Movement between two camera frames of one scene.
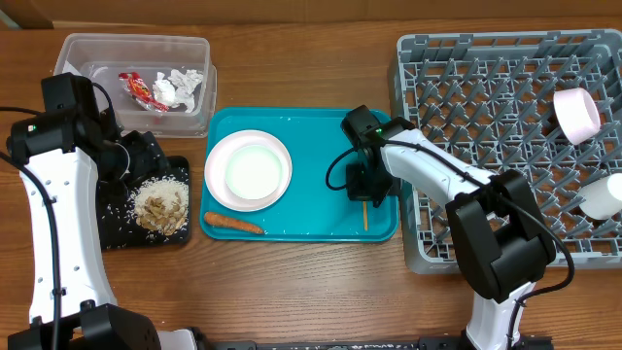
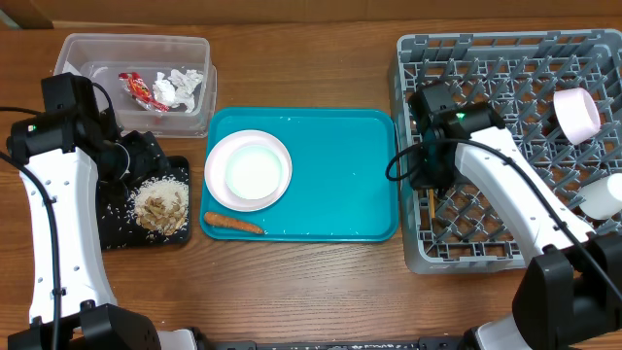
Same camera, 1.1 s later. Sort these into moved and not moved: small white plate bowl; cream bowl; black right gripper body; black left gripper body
Moved: black right gripper body
Not moved: small white plate bowl; black left gripper body; cream bowl
